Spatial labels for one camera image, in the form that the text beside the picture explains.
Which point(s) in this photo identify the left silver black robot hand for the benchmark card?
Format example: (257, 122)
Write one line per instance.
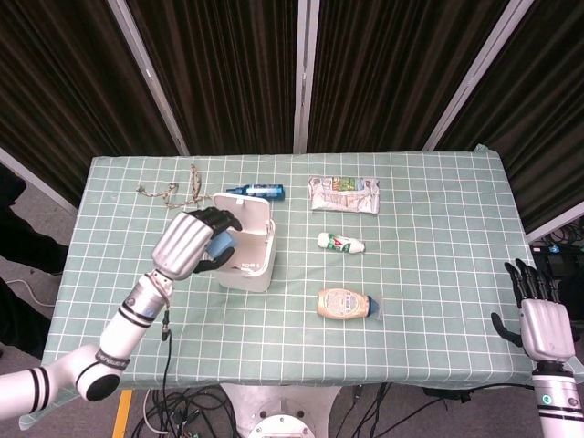
(182, 246)

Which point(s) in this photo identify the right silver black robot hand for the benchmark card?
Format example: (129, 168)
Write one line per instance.
(545, 328)

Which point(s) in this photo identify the blue foam block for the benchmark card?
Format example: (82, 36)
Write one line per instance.
(221, 244)

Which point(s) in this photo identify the white plastic bin box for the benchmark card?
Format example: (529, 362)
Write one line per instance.
(255, 278)

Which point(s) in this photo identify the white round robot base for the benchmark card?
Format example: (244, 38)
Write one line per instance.
(278, 410)

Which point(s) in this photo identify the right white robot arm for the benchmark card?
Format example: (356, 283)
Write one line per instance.
(559, 401)

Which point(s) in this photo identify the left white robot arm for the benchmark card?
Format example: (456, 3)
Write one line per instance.
(123, 324)

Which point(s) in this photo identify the black device with blue label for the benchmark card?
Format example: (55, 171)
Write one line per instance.
(554, 255)

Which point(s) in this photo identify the blue spray bottle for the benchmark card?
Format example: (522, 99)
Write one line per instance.
(264, 190)

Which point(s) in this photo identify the green checkered tablecloth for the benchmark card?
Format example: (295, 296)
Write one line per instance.
(292, 337)

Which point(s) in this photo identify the black fabric mass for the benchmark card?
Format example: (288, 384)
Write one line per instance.
(18, 255)

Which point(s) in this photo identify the crumpled silver snack packet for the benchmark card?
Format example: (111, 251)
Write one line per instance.
(344, 198)

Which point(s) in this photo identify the beige mayonnaise squeeze bottle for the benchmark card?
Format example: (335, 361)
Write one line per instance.
(342, 303)

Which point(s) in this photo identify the yellow floor tape strip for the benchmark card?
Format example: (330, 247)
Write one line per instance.
(122, 413)

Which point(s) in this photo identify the dark ribbed partition panel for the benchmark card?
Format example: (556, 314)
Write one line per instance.
(55, 68)
(228, 68)
(547, 114)
(392, 68)

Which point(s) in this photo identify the white partition rail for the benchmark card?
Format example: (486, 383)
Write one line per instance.
(36, 180)

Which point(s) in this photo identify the white partition post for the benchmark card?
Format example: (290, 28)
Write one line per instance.
(149, 75)
(473, 77)
(303, 77)

